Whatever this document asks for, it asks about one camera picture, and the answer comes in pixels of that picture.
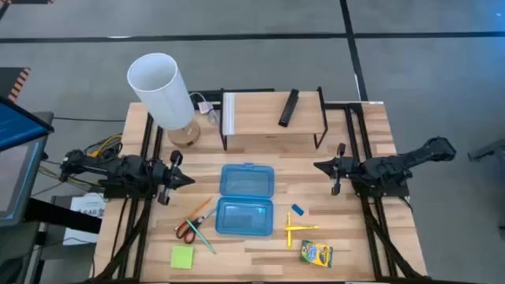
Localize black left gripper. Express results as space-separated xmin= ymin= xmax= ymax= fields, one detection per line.
xmin=151 ymin=149 xmax=196 ymax=207

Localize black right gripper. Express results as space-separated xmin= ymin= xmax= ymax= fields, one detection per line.
xmin=313 ymin=143 xmax=361 ymax=196

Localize orange pencil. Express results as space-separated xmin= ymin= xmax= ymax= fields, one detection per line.
xmin=187 ymin=196 xmax=214 ymax=221

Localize red-handled scissors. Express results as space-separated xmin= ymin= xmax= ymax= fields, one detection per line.
xmin=174 ymin=207 xmax=218 ymax=245

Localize teal pencil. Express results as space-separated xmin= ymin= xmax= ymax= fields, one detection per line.
xmin=184 ymin=216 xmax=217 ymax=255

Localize yellow pen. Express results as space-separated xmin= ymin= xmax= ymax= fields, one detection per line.
xmin=284 ymin=224 xmax=320 ymax=232

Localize green sticky note pad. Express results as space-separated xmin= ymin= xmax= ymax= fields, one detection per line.
xmin=170 ymin=245 xmax=195 ymax=271

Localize yellow highlighter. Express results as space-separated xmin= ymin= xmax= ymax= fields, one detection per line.
xmin=286 ymin=211 xmax=294 ymax=250

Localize crayon box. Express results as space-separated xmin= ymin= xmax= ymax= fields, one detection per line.
xmin=298 ymin=239 xmax=335 ymax=269

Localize blue plastic pencil case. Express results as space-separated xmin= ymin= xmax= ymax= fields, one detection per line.
xmin=215 ymin=162 xmax=276 ymax=237

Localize black stapler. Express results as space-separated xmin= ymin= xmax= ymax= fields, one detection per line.
xmin=278 ymin=88 xmax=300 ymax=128

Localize wooden shelf riser, black legs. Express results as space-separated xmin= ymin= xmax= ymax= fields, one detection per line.
xmin=219 ymin=86 xmax=329 ymax=151

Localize white lamp with wooden base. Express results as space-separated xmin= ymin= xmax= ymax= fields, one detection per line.
xmin=126 ymin=52 xmax=201 ymax=149

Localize white printed paper box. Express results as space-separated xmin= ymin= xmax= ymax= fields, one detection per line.
xmin=62 ymin=192 xmax=107 ymax=246

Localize black monitor stand bar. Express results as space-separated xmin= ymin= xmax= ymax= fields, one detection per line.
xmin=23 ymin=196 xmax=103 ymax=234

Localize black chair leg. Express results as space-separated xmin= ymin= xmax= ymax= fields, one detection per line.
xmin=467 ymin=137 xmax=505 ymax=163

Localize grey-screen monitor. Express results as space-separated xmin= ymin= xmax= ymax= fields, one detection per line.
xmin=0 ymin=136 xmax=49 ymax=228

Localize blue-screen monitor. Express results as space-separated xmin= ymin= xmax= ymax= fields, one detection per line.
xmin=0 ymin=96 xmax=55 ymax=153

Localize orange-black striped floor mat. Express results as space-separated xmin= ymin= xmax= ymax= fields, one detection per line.
xmin=0 ymin=66 xmax=32 ymax=103

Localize white lamp cable with plug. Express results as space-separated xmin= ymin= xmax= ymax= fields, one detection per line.
xmin=189 ymin=92 xmax=220 ymax=127

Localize yellow and black cable bundle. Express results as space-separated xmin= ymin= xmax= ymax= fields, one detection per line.
xmin=37 ymin=133 xmax=124 ymax=194

